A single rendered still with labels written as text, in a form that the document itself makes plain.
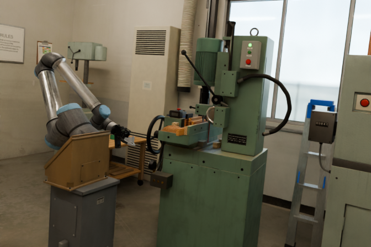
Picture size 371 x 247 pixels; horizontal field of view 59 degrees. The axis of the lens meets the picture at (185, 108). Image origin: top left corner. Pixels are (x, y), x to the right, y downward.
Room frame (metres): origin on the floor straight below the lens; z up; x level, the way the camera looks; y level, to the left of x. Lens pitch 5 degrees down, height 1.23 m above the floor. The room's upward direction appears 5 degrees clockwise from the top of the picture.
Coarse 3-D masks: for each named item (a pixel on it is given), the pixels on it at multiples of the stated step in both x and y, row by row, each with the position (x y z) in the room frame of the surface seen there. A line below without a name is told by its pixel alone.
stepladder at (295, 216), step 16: (304, 128) 2.50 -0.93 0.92; (304, 144) 2.48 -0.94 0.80; (304, 160) 2.45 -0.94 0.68; (304, 176) 2.44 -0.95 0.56; (320, 176) 2.38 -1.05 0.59; (320, 192) 2.36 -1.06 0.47; (320, 208) 2.34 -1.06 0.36; (288, 224) 2.42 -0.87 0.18; (320, 224) 2.32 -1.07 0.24; (288, 240) 2.39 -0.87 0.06; (320, 240) 2.30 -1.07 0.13
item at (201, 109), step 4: (196, 104) 2.18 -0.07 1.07; (200, 104) 2.16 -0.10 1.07; (204, 104) 2.19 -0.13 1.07; (196, 108) 2.17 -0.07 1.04; (200, 108) 2.16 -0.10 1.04; (204, 108) 2.15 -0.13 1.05; (208, 108) 2.14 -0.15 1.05; (196, 112) 2.17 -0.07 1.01; (200, 112) 2.16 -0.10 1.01; (204, 112) 2.15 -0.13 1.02; (204, 116) 2.18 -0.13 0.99
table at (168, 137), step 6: (162, 132) 1.97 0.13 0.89; (168, 132) 1.95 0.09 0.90; (204, 132) 2.11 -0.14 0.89; (210, 132) 2.21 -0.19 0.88; (216, 132) 2.32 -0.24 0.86; (162, 138) 1.97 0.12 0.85; (168, 138) 1.95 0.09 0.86; (174, 138) 1.93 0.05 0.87; (180, 138) 1.92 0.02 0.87; (186, 138) 1.90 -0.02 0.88; (192, 138) 1.94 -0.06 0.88; (198, 138) 2.03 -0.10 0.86; (204, 138) 2.12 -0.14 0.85; (186, 144) 1.90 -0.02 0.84
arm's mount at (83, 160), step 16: (64, 144) 1.80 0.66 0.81; (80, 144) 1.83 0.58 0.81; (96, 144) 1.94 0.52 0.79; (64, 160) 1.80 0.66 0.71; (80, 160) 1.83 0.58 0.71; (96, 160) 1.94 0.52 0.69; (48, 176) 1.86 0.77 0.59; (64, 176) 1.80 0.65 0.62; (80, 176) 1.84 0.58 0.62; (96, 176) 1.95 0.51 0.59
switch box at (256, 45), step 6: (246, 42) 1.90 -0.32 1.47; (252, 42) 1.89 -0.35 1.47; (258, 42) 1.88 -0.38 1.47; (246, 48) 1.90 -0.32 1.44; (252, 48) 1.89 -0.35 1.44; (258, 48) 1.88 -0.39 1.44; (246, 54) 1.90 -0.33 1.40; (252, 54) 1.89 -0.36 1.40; (258, 54) 1.89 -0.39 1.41; (252, 60) 1.88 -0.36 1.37; (258, 60) 1.90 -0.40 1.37; (240, 66) 1.92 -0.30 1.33; (246, 66) 1.90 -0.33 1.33; (252, 66) 1.88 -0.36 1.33; (258, 66) 1.91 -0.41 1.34
